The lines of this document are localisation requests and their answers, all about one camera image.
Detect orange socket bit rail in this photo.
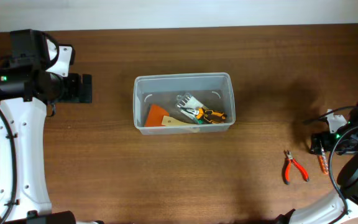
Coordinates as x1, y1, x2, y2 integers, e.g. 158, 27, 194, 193
318, 142, 329, 175

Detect red handled side cutters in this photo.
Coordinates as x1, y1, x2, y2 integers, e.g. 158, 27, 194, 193
283, 149, 310, 186

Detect orange scraper with wooden handle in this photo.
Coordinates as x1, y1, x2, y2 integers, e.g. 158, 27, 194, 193
144, 104, 200, 132

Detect orange black long-nose pliers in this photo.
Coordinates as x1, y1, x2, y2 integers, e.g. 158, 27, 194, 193
180, 107, 227, 124

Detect clear case of coloured plugs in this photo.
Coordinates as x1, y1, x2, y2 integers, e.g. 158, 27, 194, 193
175, 93, 207, 124

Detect clear plastic storage container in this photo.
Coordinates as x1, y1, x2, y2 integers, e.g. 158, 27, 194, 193
133, 72, 236, 135

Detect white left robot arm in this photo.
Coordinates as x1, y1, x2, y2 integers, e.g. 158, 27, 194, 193
0, 29, 92, 224

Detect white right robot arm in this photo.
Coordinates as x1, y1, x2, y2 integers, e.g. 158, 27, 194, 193
274, 102, 358, 224

